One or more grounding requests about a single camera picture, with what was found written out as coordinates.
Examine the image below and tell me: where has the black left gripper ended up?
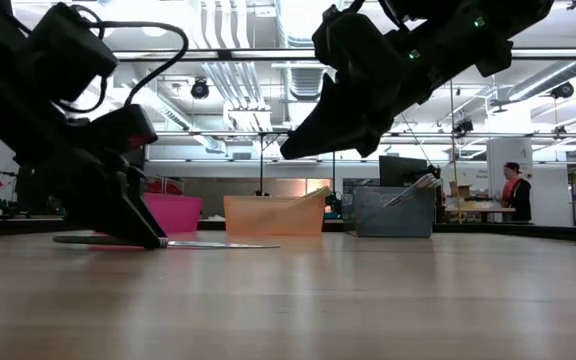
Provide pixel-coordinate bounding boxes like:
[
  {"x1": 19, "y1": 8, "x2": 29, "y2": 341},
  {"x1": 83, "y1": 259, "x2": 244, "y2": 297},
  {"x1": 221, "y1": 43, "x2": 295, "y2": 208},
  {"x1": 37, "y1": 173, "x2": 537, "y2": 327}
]
[{"x1": 31, "y1": 146, "x2": 170, "y2": 251}]

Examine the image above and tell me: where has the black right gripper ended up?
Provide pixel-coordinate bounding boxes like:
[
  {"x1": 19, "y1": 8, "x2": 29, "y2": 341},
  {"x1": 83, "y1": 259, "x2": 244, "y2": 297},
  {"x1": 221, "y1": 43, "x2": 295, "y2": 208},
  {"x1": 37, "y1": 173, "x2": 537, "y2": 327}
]
[{"x1": 279, "y1": 23, "x2": 515, "y2": 161}]

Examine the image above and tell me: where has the green-handled table knife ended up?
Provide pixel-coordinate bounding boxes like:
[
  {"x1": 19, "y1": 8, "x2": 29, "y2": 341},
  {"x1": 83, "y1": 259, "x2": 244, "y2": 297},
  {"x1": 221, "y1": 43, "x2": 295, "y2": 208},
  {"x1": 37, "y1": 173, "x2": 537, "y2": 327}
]
[{"x1": 51, "y1": 234, "x2": 282, "y2": 250}]

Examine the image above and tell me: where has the blue patterned-handle table knife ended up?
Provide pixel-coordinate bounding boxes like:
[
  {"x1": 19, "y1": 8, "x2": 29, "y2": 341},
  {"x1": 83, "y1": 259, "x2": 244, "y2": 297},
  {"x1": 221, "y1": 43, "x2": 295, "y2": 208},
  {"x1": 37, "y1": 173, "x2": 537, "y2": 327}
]
[
  {"x1": 382, "y1": 180, "x2": 438, "y2": 209},
  {"x1": 407, "y1": 172, "x2": 443, "y2": 191},
  {"x1": 392, "y1": 174, "x2": 442, "y2": 204}
]

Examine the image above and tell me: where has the red plastic bin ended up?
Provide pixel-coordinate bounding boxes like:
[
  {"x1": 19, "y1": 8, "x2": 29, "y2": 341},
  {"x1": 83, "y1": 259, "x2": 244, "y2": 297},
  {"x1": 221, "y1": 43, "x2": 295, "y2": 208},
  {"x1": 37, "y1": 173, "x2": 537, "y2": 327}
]
[{"x1": 141, "y1": 192, "x2": 205, "y2": 235}]

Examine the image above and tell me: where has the black monitor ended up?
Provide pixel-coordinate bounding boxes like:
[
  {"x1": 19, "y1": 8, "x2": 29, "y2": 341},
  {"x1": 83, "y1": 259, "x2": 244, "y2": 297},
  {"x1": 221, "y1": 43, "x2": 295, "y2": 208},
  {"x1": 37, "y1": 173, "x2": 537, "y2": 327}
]
[{"x1": 378, "y1": 154, "x2": 431, "y2": 189}]

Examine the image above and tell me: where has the grey plastic bin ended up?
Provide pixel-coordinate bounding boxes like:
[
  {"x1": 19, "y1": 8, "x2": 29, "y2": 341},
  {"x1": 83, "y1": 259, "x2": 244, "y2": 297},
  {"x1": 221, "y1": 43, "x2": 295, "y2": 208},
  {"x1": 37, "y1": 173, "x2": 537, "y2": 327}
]
[{"x1": 351, "y1": 185, "x2": 438, "y2": 239}]

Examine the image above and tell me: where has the orange plastic bin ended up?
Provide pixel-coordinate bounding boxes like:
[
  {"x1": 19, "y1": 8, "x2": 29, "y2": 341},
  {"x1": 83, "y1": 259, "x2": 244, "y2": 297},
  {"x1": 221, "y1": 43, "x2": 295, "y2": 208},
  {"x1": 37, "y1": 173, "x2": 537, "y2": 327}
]
[{"x1": 223, "y1": 194, "x2": 327, "y2": 237}]

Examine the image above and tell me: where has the black ceiling spotlight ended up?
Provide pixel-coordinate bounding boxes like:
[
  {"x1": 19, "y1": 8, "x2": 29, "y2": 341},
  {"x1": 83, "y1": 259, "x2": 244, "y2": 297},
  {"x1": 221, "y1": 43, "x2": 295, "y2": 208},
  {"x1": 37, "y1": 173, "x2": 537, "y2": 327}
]
[
  {"x1": 453, "y1": 117, "x2": 475, "y2": 138},
  {"x1": 189, "y1": 76, "x2": 212, "y2": 101},
  {"x1": 549, "y1": 80, "x2": 576, "y2": 101}
]

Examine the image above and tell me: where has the cardboard box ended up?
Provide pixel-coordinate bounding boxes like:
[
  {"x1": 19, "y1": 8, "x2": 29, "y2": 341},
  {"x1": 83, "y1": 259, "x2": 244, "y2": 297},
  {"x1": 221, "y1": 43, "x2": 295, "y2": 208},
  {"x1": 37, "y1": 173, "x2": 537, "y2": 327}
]
[{"x1": 447, "y1": 180, "x2": 475, "y2": 202}]

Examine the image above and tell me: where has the black horizontal beam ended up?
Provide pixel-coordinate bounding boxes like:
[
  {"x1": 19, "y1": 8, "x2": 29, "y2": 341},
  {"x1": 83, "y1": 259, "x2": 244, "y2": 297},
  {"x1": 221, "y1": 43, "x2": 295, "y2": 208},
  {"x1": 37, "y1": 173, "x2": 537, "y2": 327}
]
[{"x1": 112, "y1": 48, "x2": 576, "y2": 63}]

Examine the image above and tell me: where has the white pillar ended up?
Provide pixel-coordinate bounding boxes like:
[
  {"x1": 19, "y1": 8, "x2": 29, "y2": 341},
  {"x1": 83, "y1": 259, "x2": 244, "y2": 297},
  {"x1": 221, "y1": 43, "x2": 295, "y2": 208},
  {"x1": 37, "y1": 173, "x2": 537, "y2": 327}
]
[{"x1": 486, "y1": 137, "x2": 538, "y2": 225}]

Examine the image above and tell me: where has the person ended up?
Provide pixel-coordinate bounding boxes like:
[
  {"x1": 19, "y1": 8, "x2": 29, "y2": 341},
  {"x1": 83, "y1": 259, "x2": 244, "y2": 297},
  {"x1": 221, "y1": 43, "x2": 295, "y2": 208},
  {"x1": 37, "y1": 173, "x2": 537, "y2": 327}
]
[{"x1": 499, "y1": 160, "x2": 534, "y2": 224}]

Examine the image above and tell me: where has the silver round ceiling duct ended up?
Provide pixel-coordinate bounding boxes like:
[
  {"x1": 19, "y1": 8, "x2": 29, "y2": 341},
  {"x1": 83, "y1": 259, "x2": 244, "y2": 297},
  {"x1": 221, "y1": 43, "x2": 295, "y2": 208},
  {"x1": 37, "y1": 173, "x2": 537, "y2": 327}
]
[
  {"x1": 506, "y1": 59, "x2": 576, "y2": 103},
  {"x1": 273, "y1": 0, "x2": 339, "y2": 101}
]

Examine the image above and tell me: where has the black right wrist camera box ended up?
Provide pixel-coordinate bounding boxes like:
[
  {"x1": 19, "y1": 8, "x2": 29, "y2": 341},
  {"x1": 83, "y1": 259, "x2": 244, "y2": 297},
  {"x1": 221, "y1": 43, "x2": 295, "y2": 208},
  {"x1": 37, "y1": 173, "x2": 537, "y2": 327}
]
[{"x1": 311, "y1": 4, "x2": 389, "y2": 76}]

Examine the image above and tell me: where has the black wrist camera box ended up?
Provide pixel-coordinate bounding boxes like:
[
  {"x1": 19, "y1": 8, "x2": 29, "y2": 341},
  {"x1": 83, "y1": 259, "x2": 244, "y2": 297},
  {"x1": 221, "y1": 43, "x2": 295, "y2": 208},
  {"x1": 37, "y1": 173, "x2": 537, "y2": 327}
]
[
  {"x1": 86, "y1": 103, "x2": 160, "y2": 152},
  {"x1": 311, "y1": 4, "x2": 389, "y2": 76}
]

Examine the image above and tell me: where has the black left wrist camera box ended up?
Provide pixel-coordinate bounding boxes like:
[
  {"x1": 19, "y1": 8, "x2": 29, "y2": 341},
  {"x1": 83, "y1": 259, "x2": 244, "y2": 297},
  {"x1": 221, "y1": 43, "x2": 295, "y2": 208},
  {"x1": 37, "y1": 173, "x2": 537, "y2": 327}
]
[{"x1": 86, "y1": 103, "x2": 160, "y2": 152}]

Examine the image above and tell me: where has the white ceiling duct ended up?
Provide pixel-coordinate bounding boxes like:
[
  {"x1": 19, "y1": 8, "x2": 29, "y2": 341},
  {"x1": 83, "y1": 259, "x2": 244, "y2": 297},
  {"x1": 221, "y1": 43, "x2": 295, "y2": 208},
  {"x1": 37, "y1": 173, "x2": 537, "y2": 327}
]
[{"x1": 132, "y1": 74, "x2": 229, "y2": 155}]

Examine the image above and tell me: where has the yellow cable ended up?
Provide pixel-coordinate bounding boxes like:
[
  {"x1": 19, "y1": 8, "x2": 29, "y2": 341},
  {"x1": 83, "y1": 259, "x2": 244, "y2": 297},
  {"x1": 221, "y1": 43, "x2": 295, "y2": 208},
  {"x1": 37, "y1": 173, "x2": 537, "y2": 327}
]
[{"x1": 445, "y1": 79, "x2": 463, "y2": 225}]

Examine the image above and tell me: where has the black left camera cable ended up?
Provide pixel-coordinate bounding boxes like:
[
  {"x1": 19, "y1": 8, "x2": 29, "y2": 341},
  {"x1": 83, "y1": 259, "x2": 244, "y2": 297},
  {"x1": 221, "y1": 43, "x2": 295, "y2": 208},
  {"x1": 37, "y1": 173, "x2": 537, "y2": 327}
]
[{"x1": 57, "y1": 4, "x2": 191, "y2": 117}]

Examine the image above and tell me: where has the black background frame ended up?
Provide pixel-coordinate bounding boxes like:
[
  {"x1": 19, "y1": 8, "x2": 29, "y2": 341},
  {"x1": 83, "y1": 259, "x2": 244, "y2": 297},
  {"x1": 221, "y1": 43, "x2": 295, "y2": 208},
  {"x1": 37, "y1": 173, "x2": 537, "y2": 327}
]
[{"x1": 152, "y1": 129, "x2": 576, "y2": 197}]

